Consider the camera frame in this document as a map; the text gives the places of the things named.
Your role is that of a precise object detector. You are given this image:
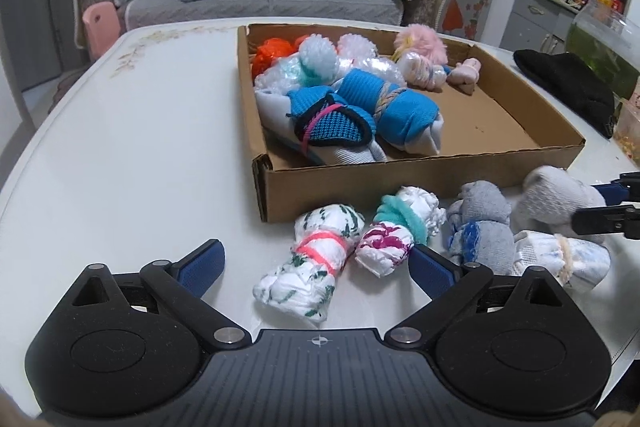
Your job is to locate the white teal-banded sock bundle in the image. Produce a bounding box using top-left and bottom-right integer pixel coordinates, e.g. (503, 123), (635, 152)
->
(355, 186), (447, 278)

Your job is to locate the white teal fluffy sock bundle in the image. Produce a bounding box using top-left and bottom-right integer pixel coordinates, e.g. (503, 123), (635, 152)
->
(254, 34), (346, 95)

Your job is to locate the black knit hat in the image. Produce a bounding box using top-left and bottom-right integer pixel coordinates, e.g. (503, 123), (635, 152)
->
(514, 49), (618, 138)

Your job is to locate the pink fluffy sock bundle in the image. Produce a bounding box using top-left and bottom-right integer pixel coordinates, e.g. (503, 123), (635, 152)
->
(392, 24), (449, 92)

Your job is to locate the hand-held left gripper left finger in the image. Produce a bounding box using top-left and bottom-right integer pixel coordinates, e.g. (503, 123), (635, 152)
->
(72, 238), (253, 350)

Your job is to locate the clear container with orange bits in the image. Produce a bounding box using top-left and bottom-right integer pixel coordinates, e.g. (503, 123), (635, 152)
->
(612, 99), (640, 168)

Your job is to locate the blue and white sock bundle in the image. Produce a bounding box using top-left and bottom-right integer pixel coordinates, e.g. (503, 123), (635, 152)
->
(255, 86), (388, 166)

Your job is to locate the blue rope-tied sock bundle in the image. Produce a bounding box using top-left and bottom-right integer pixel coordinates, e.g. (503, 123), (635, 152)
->
(337, 68), (445, 155)

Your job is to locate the silvery white sock bundle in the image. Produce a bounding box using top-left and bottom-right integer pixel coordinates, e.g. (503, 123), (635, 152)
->
(336, 34), (407, 88)

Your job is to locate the brown cardboard box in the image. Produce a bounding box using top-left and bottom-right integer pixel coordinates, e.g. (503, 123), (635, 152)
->
(236, 23), (587, 224)

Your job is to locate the white patterned pink-banded sock bundle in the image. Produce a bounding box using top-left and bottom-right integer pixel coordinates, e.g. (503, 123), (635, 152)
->
(252, 203), (367, 323)

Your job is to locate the light grey sock bundle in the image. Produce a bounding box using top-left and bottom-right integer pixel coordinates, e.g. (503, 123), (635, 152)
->
(512, 166), (608, 235)

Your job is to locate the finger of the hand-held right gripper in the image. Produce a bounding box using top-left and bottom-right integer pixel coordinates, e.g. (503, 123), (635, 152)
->
(589, 172), (640, 204)
(571, 204), (640, 244)

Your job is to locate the grey drawer cabinet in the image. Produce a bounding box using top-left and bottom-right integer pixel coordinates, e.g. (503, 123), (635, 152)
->
(500, 0), (588, 55)

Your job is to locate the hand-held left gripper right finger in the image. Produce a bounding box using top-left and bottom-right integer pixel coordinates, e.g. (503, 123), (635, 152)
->
(382, 244), (566, 350)

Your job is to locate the orange sock bundle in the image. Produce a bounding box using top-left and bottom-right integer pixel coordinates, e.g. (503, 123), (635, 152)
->
(250, 36), (311, 78)

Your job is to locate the light pink sock bundle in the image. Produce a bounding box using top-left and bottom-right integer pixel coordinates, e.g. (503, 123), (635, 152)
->
(446, 58), (482, 95)

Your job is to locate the white striped beige-banded sock bundle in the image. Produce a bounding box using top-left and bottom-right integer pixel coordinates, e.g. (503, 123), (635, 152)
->
(512, 229), (612, 290)

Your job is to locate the pink plastic chair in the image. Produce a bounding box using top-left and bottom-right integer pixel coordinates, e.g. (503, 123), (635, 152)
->
(82, 2), (123, 60)

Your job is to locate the clear glass tank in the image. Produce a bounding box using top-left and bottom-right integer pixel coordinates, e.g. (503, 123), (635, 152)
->
(565, 0), (640, 100)

